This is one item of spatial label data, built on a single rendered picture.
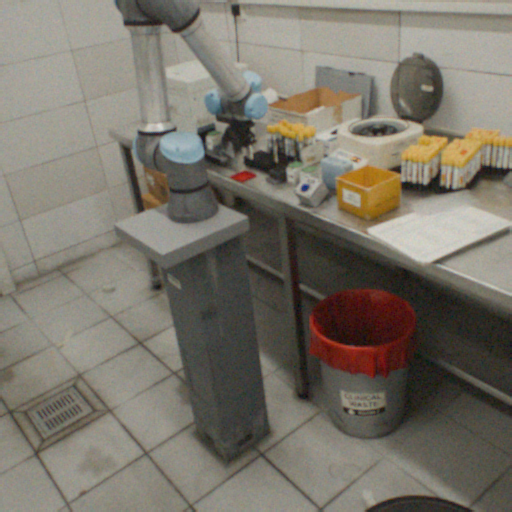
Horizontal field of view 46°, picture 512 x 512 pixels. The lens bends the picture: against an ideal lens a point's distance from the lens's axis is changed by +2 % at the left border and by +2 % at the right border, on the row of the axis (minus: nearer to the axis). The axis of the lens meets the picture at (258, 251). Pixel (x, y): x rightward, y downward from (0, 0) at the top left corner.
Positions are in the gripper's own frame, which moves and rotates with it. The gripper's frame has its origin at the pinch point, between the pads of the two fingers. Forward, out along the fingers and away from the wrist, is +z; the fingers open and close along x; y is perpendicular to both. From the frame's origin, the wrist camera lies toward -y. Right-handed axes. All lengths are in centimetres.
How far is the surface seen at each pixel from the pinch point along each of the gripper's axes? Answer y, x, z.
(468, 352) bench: 103, 33, 16
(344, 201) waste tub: 52, -1, -29
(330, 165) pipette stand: 38.3, 6.1, -27.1
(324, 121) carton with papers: 11.5, 33.1, -12.7
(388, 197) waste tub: 60, 6, -35
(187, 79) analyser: -25.5, -3.0, -14.4
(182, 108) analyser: -24.3, -4.4, -2.6
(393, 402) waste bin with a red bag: 101, 5, 30
